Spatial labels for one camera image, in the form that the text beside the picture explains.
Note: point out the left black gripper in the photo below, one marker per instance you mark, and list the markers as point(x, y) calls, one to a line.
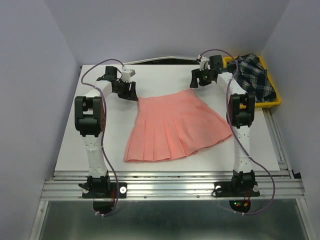
point(131, 94)

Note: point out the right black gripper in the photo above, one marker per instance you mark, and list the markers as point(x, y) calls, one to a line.
point(196, 73)

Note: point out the pink pleated skirt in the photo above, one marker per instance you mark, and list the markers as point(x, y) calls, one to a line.
point(174, 126)

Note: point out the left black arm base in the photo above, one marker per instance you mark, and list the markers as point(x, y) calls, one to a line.
point(105, 200)

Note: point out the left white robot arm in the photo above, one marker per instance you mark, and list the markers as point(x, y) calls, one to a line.
point(90, 119)

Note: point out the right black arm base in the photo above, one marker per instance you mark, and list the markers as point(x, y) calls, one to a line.
point(239, 196)

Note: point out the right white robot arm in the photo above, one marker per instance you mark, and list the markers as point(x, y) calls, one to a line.
point(240, 116)

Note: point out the plaid dark skirt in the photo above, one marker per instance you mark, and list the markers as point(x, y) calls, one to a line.
point(250, 74)

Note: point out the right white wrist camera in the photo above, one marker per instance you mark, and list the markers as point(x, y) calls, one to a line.
point(204, 63)

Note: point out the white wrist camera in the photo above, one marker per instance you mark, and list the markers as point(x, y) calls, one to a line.
point(126, 75)
point(204, 63)

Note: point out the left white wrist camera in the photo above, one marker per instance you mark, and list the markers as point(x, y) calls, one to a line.
point(126, 75)

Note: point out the aluminium frame rail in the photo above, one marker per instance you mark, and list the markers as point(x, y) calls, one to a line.
point(173, 200)

